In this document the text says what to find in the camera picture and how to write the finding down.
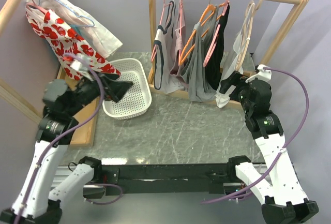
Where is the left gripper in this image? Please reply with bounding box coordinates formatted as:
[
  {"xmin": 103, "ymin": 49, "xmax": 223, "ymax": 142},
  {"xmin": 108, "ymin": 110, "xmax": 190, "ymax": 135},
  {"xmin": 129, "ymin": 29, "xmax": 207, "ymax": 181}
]
[{"xmin": 66, "ymin": 66, "xmax": 134, "ymax": 115}]

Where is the mauve pink tank top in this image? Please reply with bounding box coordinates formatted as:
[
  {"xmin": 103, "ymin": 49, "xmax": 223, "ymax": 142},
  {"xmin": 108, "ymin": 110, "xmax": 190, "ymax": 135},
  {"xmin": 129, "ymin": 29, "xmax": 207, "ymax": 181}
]
[{"xmin": 170, "ymin": 2, "xmax": 188, "ymax": 88}]

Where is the white navy tank top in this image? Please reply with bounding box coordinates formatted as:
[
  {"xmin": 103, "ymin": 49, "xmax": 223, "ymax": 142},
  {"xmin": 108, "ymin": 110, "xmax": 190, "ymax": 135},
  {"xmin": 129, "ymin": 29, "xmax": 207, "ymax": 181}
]
[{"xmin": 154, "ymin": 1, "xmax": 180, "ymax": 94}]

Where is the thin pink wire hanger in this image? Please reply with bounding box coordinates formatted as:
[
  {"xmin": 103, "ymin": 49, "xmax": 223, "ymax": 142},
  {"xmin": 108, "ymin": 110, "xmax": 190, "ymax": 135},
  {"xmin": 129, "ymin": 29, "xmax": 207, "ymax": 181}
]
[{"xmin": 148, "ymin": 0, "xmax": 169, "ymax": 62}]

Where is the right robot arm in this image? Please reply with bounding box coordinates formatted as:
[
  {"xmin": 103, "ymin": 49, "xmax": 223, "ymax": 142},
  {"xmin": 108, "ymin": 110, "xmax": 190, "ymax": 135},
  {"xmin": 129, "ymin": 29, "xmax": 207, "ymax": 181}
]
[{"xmin": 226, "ymin": 65, "xmax": 319, "ymax": 223}]

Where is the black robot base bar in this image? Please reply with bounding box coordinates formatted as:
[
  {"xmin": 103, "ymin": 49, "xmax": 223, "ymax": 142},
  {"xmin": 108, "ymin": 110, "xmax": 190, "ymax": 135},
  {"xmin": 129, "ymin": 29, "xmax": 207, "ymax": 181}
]
[{"xmin": 79, "ymin": 156, "xmax": 249, "ymax": 196}]

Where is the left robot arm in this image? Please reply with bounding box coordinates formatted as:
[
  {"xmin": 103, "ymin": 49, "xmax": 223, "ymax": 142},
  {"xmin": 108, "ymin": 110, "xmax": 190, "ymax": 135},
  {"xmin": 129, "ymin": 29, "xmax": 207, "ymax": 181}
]
[{"xmin": 1, "ymin": 73, "xmax": 133, "ymax": 223}]

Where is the white sheer tank top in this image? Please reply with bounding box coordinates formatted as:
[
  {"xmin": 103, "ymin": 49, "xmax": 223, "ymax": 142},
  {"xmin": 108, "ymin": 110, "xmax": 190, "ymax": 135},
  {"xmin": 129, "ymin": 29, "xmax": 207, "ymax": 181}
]
[{"xmin": 215, "ymin": 1, "xmax": 255, "ymax": 109}]

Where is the black tank top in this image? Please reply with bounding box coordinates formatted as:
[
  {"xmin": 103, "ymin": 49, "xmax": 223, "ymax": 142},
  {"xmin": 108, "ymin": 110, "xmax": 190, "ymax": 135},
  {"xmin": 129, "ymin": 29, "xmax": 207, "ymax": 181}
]
[{"xmin": 205, "ymin": 5, "xmax": 230, "ymax": 90}]

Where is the grey tank top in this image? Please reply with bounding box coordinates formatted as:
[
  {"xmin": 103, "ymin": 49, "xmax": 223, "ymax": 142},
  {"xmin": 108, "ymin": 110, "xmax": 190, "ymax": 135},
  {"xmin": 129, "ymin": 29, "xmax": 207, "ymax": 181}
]
[{"xmin": 180, "ymin": 5, "xmax": 219, "ymax": 102}]

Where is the pink plastic hanger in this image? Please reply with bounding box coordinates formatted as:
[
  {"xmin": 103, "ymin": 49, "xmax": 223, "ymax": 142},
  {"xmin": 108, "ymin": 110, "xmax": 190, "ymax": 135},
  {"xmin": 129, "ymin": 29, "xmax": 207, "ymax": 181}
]
[{"xmin": 203, "ymin": 0, "xmax": 229, "ymax": 67}]

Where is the orange plastic hanger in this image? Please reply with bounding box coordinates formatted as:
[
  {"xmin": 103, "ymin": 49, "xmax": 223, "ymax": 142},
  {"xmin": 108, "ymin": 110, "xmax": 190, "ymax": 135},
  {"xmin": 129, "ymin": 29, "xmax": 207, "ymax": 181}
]
[{"xmin": 178, "ymin": 0, "xmax": 225, "ymax": 67}]

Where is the beige wooden hanger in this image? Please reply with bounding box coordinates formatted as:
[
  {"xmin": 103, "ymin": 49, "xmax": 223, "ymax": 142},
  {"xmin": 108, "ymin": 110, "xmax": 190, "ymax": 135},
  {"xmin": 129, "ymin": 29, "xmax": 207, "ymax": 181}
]
[{"xmin": 235, "ymin": 0, "xmax": 263, "ymax": 71}]

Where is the white plastic laundry basket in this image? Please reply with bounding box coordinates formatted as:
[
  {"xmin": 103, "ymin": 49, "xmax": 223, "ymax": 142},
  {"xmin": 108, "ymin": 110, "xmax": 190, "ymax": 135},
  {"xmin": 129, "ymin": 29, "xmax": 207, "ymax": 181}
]
[{"xmin": 103, "ymin": 58, "xmax": 152, "ymax": 120}]

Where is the left wooden clothes rack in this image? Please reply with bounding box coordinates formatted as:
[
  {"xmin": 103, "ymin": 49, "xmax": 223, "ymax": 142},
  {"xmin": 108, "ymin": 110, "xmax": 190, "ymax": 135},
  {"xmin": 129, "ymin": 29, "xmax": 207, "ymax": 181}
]
[{"xmin": 0, "ymin": 0, "xmax": 100, "ymax": 147}]

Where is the red floral white garment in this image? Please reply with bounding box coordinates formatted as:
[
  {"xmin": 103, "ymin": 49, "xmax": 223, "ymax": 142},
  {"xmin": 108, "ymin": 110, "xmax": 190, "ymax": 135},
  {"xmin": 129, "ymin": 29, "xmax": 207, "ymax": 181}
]
[{"xmin": 25, "ymin": 3, "xmax": 121, "ymax": 81}]

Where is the white pale pink garment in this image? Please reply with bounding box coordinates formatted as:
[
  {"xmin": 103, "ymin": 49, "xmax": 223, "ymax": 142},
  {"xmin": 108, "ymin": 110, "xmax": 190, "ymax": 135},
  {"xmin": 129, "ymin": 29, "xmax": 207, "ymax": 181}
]
[{"xmin": 33, "ymin": 0, "xmax": 123, "ymax": 58}]

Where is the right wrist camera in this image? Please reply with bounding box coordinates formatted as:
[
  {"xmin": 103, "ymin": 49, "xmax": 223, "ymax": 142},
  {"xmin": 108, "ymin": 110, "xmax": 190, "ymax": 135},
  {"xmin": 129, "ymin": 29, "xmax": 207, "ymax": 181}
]
[{"xmin": 245, "ymin": 64, "xmax": 272, "ymax": 83}]

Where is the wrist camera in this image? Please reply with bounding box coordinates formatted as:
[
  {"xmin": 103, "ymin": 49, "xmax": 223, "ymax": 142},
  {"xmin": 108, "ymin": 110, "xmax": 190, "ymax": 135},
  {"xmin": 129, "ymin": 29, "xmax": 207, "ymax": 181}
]
[
  {"xmin": 245, "ymin": 64, "xmax": 272, "ymax": 83},
  {"xmin": 64, "ymin": 53, "xmax": 91, "ymax": 78}
]

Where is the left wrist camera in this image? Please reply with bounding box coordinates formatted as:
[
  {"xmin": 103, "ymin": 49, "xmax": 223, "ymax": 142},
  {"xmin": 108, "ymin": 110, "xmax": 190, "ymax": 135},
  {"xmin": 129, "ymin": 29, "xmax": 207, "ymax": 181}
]
[{"xmin": 64, "ymin": 53, "xmax": 91, "ymax": 78}]

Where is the blue wire hanger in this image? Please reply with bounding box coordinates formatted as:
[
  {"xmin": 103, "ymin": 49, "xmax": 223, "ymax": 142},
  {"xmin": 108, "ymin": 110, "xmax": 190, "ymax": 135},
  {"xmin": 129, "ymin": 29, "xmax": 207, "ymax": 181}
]
[{"xmin": 35, "ymin": 0, "xmax": 95, "ymax": 28}]

